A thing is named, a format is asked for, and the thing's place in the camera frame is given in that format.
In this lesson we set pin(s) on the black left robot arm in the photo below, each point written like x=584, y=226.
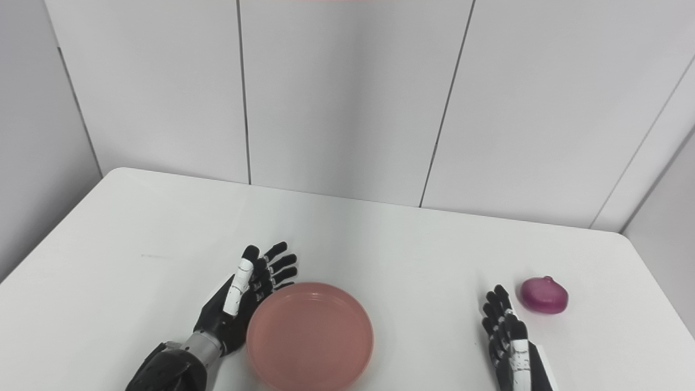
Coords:
x=168, y=366

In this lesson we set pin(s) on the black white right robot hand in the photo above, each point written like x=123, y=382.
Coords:
x=516, y=364

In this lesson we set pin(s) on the purple red onion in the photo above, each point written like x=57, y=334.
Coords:
x=544, y=296

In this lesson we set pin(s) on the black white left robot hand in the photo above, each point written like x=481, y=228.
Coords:
x=225, y=323

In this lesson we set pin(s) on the pink round plate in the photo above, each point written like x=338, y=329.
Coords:
x=309, y=336

